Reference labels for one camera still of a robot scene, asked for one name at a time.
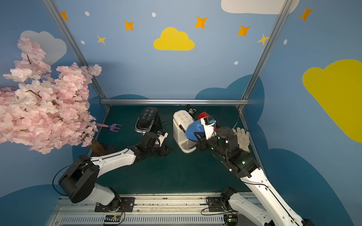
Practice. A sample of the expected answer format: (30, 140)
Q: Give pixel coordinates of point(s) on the white coffee machine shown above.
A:
(181, 121)

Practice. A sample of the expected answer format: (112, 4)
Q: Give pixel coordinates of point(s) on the purple toy fork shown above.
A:
(112, 128)

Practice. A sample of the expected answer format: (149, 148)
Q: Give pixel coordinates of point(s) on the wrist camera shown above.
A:
(161, 136)
(209, 124)

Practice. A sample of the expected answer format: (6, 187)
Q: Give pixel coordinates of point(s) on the blue grey cleaning cloth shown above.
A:
(195, 131)

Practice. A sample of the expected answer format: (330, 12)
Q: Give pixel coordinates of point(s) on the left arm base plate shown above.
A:
(118, 204)

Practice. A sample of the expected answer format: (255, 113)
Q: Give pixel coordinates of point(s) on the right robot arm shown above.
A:
(275, 211)

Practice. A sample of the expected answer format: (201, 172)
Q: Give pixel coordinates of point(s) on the left aluminium frame post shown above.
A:
(61, 23)

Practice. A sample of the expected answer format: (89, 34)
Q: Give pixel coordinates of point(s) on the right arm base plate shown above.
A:
(216, 204)

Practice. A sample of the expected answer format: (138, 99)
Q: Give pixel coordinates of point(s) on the white knit glove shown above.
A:
(243, 138)

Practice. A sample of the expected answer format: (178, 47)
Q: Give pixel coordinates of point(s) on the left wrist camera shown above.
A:
(161, 136)

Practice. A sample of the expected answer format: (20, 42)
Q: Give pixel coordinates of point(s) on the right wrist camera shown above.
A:
(209, 124)

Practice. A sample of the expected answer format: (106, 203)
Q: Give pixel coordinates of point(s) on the horizontal aluminium frame bar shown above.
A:
(172, 102)

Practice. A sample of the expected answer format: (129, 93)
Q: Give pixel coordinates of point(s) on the aluminium frame post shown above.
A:
(61, 23)
(277, 28)

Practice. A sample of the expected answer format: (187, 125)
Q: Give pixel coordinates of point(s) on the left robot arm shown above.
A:
(79, 182)

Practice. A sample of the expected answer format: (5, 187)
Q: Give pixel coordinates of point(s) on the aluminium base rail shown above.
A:
(149, 209)

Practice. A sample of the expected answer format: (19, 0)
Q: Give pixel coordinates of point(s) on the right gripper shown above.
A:
(202, 142)

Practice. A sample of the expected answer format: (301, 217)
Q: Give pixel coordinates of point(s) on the black coffee machine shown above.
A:
(148, 121)

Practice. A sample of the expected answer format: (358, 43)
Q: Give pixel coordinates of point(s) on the red coffee machine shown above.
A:
(203, 115)

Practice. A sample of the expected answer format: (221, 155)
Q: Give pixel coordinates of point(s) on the pink cherry blossom tree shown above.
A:
(45, 113)

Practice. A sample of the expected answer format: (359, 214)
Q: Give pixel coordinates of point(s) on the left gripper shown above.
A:
(158, 147)

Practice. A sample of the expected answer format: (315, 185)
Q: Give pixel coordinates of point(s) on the right aluminium frame post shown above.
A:
(277, 28)

